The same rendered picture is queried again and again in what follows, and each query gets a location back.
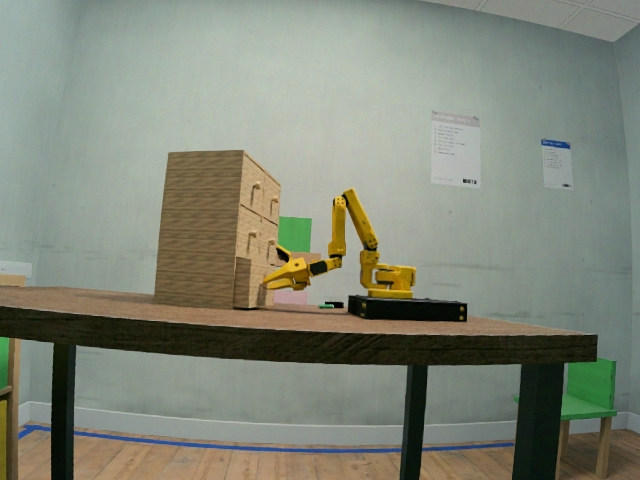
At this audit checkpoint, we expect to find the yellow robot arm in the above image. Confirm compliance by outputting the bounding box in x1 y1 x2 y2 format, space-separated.
306 188 414 299

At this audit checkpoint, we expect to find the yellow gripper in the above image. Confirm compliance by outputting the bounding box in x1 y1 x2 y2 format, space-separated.
262 245 311 291

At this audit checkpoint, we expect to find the wooden chest of drawers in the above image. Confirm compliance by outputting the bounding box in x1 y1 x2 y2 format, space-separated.
154 150 281 310

